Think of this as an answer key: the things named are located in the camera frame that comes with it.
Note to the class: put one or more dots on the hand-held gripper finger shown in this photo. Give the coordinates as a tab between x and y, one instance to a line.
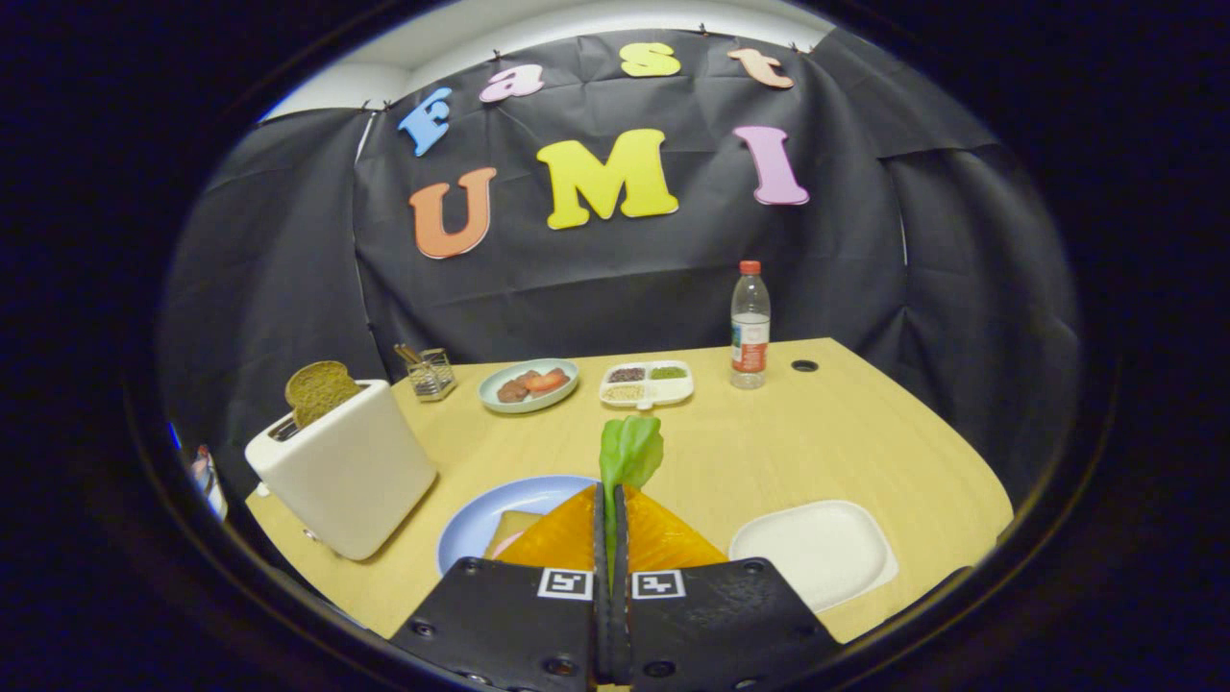
622	538
601	538

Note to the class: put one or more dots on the green lettuce leaf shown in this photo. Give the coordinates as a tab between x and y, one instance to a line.
629	452

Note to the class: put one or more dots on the brown toast slice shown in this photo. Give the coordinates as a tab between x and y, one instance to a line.
322	389

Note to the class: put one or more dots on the tan bread slice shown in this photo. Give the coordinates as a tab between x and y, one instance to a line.
514	529

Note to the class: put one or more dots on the blue round plate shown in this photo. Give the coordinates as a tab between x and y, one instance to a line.
480	519

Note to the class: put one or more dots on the light green plate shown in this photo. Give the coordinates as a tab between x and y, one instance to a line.
538	405

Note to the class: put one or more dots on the white divided condiment dish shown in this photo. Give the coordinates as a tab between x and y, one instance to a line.
673	389

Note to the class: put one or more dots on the red tomato slice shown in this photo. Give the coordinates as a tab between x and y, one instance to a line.
546	383

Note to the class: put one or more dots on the brown meat patty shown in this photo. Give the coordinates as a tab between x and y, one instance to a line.
512	390
555	373

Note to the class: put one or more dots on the white square plate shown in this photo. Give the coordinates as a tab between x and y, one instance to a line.
817	553

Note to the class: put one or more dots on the clear plastic water bottle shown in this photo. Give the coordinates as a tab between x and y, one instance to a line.
750	336

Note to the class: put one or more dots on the black table grommet hole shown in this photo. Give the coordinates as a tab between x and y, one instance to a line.
804	365

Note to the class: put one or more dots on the white toaster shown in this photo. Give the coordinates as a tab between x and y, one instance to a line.
356	481

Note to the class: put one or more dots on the black backdrop cloth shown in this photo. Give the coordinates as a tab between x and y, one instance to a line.
625	279

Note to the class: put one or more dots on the small red white object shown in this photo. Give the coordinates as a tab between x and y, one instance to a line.
207	481

